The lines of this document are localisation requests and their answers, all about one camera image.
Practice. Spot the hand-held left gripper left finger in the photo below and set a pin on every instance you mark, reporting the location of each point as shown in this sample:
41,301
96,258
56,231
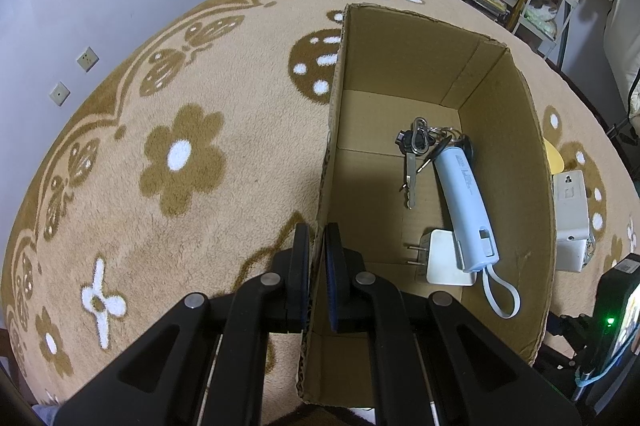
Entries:
301,276

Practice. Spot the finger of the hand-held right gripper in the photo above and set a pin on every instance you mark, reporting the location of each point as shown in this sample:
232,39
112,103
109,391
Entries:
570,357
567,325

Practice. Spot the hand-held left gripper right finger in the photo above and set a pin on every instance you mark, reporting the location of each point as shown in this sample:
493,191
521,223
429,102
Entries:
331,286

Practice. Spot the white power strip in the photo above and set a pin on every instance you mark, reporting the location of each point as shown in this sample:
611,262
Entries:
570,206

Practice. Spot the white charger adapter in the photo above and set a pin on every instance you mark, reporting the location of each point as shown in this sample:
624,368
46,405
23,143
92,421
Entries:
440,256

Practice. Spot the key bunch with carabiner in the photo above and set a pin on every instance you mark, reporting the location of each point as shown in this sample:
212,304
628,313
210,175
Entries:
411,176

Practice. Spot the light blue power bank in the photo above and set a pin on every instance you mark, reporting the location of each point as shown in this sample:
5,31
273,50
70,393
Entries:
462,206

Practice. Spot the yellow oval card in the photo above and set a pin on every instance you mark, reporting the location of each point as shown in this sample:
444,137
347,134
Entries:
554,158

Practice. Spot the cardboard box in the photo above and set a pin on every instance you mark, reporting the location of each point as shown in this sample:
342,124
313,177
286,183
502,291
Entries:
500,115

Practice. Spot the pale green tissue pack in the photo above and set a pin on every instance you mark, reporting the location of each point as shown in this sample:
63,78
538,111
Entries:
542,18

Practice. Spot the white wall socket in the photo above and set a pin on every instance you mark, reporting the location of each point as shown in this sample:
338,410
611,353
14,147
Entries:
59,93
87,58

